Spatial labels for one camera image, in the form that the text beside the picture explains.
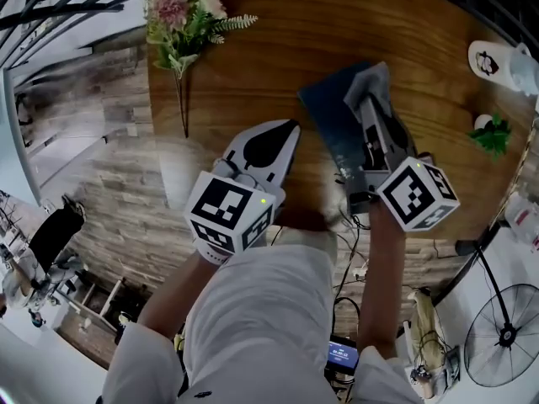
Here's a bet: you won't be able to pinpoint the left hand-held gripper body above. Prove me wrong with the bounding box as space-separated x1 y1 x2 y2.
183 151 288 256

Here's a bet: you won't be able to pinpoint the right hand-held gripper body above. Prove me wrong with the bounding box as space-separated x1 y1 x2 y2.
348 152 460 233

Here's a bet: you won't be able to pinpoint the dark blue notebook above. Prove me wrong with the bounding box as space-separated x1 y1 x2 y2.
296 60 374 193

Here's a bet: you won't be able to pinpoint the grey cleaning cloth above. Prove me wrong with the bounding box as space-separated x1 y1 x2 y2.
343 61 392 120

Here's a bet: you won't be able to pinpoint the person's right forearm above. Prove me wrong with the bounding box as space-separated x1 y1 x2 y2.
355 202 408 359

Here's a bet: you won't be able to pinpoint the person's left forearm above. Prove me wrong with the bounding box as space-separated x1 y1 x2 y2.
136 250 220 338

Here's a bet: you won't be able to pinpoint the white wristband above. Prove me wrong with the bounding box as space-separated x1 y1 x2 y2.
194 237 231 267

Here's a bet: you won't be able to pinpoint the person's light trousers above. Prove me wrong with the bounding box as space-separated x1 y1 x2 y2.
269 225 340 264

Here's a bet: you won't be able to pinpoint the small white potted plant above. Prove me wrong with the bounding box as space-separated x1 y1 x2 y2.
466 112 514 159

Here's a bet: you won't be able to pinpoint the white plastic bag red print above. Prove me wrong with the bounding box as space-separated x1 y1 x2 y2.
503 191 539 254

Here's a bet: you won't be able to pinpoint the white printed vase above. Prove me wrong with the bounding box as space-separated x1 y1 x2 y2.
467 40 539 97

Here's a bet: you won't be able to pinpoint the beige wooden ornament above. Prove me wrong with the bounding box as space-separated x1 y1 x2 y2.
406 288 439 365

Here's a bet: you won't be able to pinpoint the person's white shirt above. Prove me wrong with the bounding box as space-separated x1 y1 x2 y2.
100 244 422 404

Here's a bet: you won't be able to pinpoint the artificial flower bouquet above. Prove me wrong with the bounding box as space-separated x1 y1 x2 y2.
142 0 260 139

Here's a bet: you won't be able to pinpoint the white storage rack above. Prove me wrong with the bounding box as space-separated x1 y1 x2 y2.
54 275 140 344

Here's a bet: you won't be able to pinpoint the black standing fan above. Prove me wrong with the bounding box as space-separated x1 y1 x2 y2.
454 238 539 389

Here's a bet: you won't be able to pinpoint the black device with screen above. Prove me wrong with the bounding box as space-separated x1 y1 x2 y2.
327 338 360 374

